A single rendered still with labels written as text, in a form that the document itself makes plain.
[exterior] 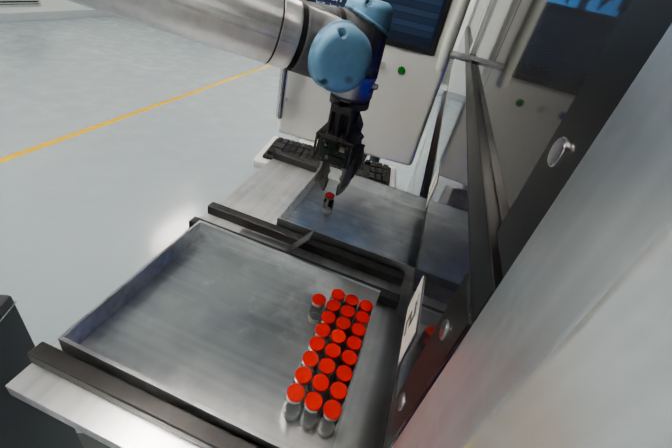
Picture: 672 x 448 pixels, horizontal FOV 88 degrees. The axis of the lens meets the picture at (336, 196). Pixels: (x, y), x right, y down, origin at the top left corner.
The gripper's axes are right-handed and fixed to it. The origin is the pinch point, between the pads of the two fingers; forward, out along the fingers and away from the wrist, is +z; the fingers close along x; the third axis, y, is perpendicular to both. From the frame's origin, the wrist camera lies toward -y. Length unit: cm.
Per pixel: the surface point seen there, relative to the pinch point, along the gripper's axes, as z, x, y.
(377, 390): 6.8, 19.3, 34.2
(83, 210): 95, -140, -47
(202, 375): 6.7, -2.1, 41.7
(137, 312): 6.7, -15.2, 37.9
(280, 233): 5.0, -4.8, 14.3
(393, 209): 6.5, 13.9, -9.4
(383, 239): 6.6, 13.9, 3.0
